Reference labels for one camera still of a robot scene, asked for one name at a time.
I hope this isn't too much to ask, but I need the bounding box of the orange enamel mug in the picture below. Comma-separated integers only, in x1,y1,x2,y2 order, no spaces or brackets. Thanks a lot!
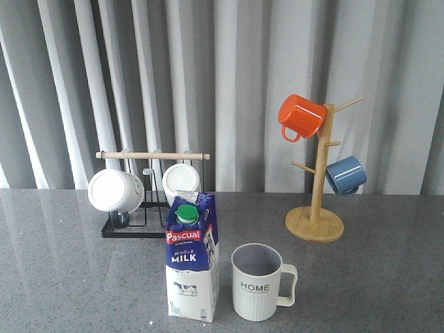
278,94,327,142

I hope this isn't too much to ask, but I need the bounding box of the white HOME mug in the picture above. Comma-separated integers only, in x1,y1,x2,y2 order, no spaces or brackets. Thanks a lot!
231,243,298,322

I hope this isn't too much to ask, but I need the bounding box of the grey pleated curtain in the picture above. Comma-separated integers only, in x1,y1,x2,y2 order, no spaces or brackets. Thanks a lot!
1,1,443,195

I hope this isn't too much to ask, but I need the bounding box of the black wire mug rack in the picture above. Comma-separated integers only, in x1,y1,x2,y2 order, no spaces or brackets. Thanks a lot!
96,151,211,239

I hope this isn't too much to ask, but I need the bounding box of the blue white milk carton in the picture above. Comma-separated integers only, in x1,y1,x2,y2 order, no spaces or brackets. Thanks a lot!
165,190,219,322

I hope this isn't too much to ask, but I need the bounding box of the white round smiley mug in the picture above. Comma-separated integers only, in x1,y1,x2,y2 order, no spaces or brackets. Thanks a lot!
88,169,144,214

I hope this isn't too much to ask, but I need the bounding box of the wooden mug tree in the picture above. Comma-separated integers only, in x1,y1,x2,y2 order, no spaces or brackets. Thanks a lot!
285,96,364,243

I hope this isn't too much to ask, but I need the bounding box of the blue enamel mug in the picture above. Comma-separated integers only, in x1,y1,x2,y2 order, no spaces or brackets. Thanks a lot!
325,156,367,196

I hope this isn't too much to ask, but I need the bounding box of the white ribbed mug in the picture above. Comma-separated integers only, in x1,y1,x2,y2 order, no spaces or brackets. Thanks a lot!
162,163,201,206

